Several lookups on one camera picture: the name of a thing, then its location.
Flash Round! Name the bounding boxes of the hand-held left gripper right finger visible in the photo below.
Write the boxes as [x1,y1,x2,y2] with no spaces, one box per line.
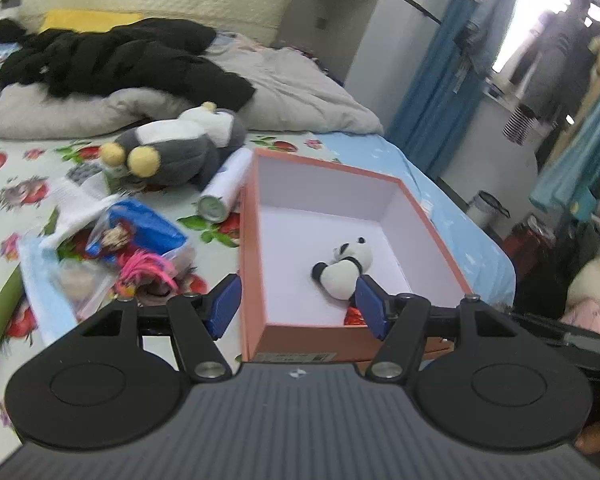
[355,275,519,384]

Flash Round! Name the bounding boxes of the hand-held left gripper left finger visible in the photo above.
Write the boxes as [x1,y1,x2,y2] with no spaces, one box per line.
[75,274,242,384]

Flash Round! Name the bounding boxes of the small panda plush toy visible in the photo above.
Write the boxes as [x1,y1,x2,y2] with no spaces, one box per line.
[310,236,374,304]

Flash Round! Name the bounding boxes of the orange cardboard box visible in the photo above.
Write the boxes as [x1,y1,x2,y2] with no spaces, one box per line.
[237,147,476,364]

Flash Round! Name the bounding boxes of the white waffle cloth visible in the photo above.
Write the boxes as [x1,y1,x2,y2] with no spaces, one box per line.
[40,179,127,251]

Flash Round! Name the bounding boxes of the pile of white pink plush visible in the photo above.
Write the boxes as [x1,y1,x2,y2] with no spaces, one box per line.
[562,255,600,332]

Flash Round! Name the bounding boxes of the pink feather toy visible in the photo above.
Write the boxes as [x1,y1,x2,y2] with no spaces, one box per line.
[114,250,181,302]

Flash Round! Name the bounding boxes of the blue plastic bag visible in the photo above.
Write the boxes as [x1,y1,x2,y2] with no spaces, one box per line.
[85,199,191,272]

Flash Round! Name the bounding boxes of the red object on floor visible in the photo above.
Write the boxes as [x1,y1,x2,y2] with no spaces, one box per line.
[502,215,556,262]

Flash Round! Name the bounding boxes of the white cylinder bottle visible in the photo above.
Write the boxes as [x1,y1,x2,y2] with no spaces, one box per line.
[196,149,255,223]

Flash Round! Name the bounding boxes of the blue star bed sheet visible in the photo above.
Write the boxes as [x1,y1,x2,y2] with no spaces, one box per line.
[325,132,517,311]

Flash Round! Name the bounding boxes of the white bin with black lid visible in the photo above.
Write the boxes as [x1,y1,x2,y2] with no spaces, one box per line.
[466,191,511,234]

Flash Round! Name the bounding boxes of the grey penguin plush toy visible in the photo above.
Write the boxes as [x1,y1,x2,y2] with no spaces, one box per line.
[99,101,248,192]

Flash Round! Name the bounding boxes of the clear plastic packet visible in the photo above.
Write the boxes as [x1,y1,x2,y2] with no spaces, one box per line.
[20,237,126,347]

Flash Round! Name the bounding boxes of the teal hanging garment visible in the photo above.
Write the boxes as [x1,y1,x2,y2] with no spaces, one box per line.
[530,80,600,213]

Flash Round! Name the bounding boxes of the grey quilt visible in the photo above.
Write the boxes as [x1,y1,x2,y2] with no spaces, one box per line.
[0,35,385,140]

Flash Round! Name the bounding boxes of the blue curtain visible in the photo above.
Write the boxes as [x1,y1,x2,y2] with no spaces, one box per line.
[387,0,531,178]

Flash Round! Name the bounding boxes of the floral bed mat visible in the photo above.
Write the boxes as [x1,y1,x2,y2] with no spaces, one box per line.
[0,130,341,461]

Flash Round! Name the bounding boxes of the black jacket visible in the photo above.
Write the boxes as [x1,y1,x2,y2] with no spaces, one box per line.
[0,17,257,113]

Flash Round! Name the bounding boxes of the dark hanging clothes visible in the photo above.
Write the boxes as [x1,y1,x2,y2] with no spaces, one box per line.
[510,0,600,121]

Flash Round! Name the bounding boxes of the white cabinet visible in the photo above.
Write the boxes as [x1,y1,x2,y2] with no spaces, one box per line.
[277,0,443,92]

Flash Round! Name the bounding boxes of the yellow pillow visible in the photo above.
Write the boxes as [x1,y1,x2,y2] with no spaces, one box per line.
[39,9,146,35]

